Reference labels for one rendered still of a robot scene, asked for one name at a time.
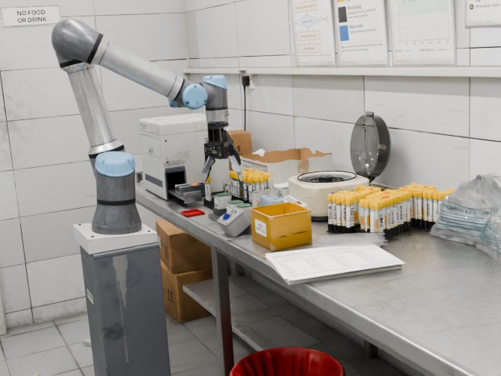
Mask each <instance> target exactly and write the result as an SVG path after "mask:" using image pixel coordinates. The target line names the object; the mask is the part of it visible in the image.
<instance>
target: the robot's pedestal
mask: <svg viewBox="0 0 501 376"><path fill-rule="evenodd" d="M80 250H81V262H82V269H83V282H84V288H85V295H86V307H87V314H88V321H89V333H90V340H91V346H92V359H93V365H94V373H95V376H171V369H170V361H169V352H168V337H167V328H166V312H165V303H164V294H163V279H162V270H161V262H160V244H159V243H158V242H153V243H148V244H144V245H137V246H133V247H128V248H120V249H116V250H112V251H105V252H100V253H96V254H88V253H87V252H86V251H85V249H84V248H83V247H82V246H81V245H80Z"/></svg>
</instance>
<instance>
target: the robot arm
mask: <svg viewBox="0 0 501 376"><path fill-rule="evenodd" d="M51 43H52V46H53V48H54V50H55V53H56V56H57V60H58V63H59V65H60V69H62V70H63V71H64V72H66V73H67V74H68V76H69V81H70V84H71V86H72V90H73V93H74V95H75V100H76V102H77V105H78V109H79V111H80V114H81V118H82V121H83V125H84V127H85V130H86V135H87V137H88V140H89V144H90V146H91V147H90V150H89V152H88V155H89V160H90V163H91V165H92V169H93V174H94V176H95V179H96V192H97V207H96V210H95V214H94V217H93V220H92V232H94V233H96V234H103V235H123V234H133V233H136V232H138V231H141V230H142V221H141V219H140V216H139V213H138V210H137V208H136V184H135V168H136V164H135V159H134V156H133V155H132V154H129V153H126V151H125V147H124V144H123V142H120V141H118V140H117V139H116V134H115V131H114V129H113V124H112V122H111V119H110V114H109V112H108V109H107V105H106V102H105V100H104V95H103V92H102V90H101V85H100V83H99V80H98V76H97V73H96V70H95V64H98V65H99V66H102V67H104V68H106V69H109V70H110V71H112V72H115V73H116V74H118V75H121V76H123V77H125V78H127V79H129V80H131V81H133V82H136V83H138V84H140V85H142V86H144V87H146V88H148V89H150V90H153V91H154V92H156V93H159V94H160V95H163V96H165V97H167V98H168V103H169V106H170V107H178V108H181V107H187V108H189V109H191V110H197V109H199V108H202V107H203V106H204V105H205V108H206V121H207V122H208V123H207V129H208V140H209V142H206V143H204V155H205V164H204V167H203V168H202V170H201V172H203V175H204V181H205V182H206V181H207V178H208V177H209V172H210V171H211V168H212V165H213V164H214V163H215V159H218V160H219V159H227V158H228V157H229V159H230V160H229V162H230V164H231V165H232V169H233V171H234V172H236V173H237V175H238V178H239V180H240V181H241V182H242V163H241V159H240V155H239V153H238V151H237V150H236V148H235V147H234V145H233V143H234V141H233V139H232V138H231V136H230V135H229V134H228V133H227V131H226V130H224V127H227V126H229V122H228V120H229V116H228V115H230V112H228V103H227V82H226V78H225V77H224V76H223V75H211V76H205V77H204V80H203V82H200V83H192V82H191V81H188V80H186V79H184V78H182V77H180V76H178V75H176V74H174V73H172V72H170V71H168V70H166V69H164V68H162V67H160V66H158V65H156V64H154V63H152V62H150V61H148V60H146V59H144V58H142V57H140V56H138V55H136V54H134V53H132V52H130V51H128V50H126V49H124V48H122V47H120V46H118V45H116V44H113V43H111V42H109V41H107V40H106V37H105V36H104V35H103V34H101V33H99V32H97V31H95V30H94V29H92V28H91V27H89V26H88V25H86V24H85V23H83V22H82V21H80V20H78V19H73V18H69V19H63V20H61V21H59V22H58V23H57V24H56V25H55V26H54V28H53V31H52V33H51ZM206 147H207V148H208V150H207V151H206V149H205V148H206ZM229 154H230V156H229Z"/></svg>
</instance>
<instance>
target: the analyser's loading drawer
mask: <svg viewBox="0 0 501 376"><path fill-rule="evenodd" d="M168 193H169V194H171V195H174V196H176V197H178V198H180V199H182V200H184V204H188V203H192V202H197V201H201V191H200V190H198V191H194V185H191V186H190V185H189V184H179V185H175V188H173V189H168Z"/></svg>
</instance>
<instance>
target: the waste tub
mask: <svg viewBox="0 0 501 376"><path fill-rule="evenodd" d="M249 210H250V220H251V232H252V241H253V242H255V243H257V244H258V245H261V246H262V247H264V248H267V249H268V250H270V251H279V250H283V249H287V248H294V247H298V246H302V245H308V244H312V220H311V211H312V210H310V209H308V208H305V207H302V206H300V205H297V204H294V203H291V202H284V203H279V204H271V205H266V206H261V207H253V208H250V209H249Z"/></svg>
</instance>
